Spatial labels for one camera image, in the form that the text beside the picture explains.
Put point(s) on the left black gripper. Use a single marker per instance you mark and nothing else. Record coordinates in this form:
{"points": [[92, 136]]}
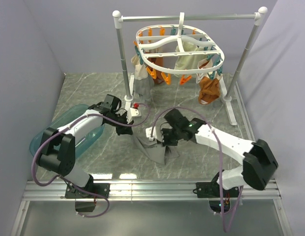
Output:
{"points": [[124, 130]]}

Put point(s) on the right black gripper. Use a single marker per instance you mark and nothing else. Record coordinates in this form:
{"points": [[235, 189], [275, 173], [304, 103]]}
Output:
{"points": [[165, 141]]}

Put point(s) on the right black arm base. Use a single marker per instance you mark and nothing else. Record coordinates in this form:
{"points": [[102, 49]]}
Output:
{"points": [[211, 190]]}

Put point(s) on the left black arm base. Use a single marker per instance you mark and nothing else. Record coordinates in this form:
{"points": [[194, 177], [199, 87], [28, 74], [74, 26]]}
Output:
{"points": [[86, 200]]}

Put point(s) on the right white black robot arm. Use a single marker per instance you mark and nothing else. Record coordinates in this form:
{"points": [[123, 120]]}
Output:
{"points": [[257, 163]]}

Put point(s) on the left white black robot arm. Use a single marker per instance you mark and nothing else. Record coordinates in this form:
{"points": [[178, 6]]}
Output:
{"points": [[57, 150]]}

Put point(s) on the grey beige hanging underwear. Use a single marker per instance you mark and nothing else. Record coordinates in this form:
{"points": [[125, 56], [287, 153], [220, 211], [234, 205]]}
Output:
{"points": [[143, 82]]}

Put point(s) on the orange front clip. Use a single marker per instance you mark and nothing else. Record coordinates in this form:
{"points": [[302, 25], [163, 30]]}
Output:
{"points": [[184, 79]]}

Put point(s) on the orange hanging underwear right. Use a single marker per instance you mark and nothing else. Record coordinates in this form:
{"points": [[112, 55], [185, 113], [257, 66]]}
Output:
{"points": [[209, 90]]}

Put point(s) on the cream hanging underwear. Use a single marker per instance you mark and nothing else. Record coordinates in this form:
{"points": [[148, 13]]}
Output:
{"points": [[189, 62]]}

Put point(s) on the white oval clip hanger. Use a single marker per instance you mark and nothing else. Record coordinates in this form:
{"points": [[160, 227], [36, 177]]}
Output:
{"points": [[146, 43]]}

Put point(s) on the silver white drying rack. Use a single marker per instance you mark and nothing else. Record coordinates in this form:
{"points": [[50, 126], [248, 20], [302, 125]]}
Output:
{"points": [[258, 18]]}

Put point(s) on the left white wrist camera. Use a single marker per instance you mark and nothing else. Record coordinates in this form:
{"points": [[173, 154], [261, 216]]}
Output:
{"points": [[133, 113]]}

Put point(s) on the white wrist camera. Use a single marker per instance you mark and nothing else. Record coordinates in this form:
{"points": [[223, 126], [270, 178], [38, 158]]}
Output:
{"points": [[133, 113], [154, 133]]}

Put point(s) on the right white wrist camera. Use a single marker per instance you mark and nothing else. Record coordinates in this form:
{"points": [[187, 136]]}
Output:
{"points": [[154, 133]]}

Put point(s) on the aluminium mounting rail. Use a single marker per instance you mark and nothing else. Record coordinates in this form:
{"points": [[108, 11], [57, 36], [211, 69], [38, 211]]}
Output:
{"points": [[143, 190]]}

